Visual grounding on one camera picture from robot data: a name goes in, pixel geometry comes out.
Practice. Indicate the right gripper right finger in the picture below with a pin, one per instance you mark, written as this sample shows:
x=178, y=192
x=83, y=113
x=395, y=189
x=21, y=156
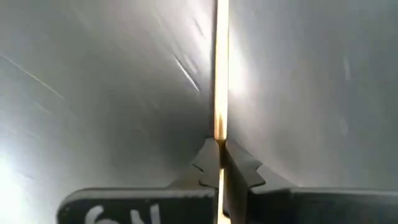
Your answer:
x=311, y=208

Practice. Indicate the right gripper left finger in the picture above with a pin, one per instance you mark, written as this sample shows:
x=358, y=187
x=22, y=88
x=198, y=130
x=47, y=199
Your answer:
x=140, y=205

